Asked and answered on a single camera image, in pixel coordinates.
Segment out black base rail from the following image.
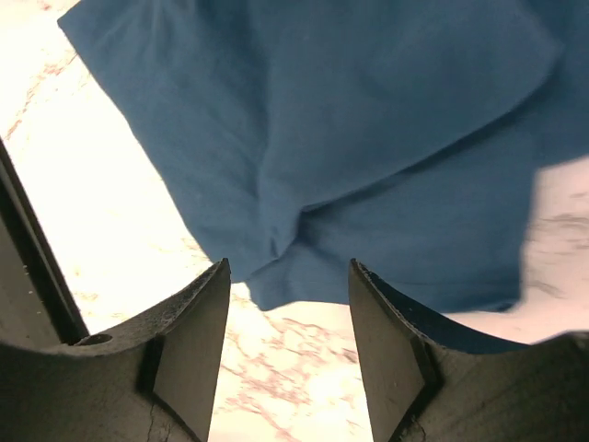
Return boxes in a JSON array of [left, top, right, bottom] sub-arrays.
[[1, 147, 88, 349]]

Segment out teal blue t-shirt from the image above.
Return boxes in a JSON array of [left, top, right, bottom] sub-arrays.
[[59, 0, 588, 313]]

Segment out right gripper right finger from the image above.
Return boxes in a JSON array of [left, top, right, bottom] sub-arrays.
[[349, 262, 588, 441]]

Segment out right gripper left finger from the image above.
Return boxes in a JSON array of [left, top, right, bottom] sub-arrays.
[[1, 261, 230, 442]]

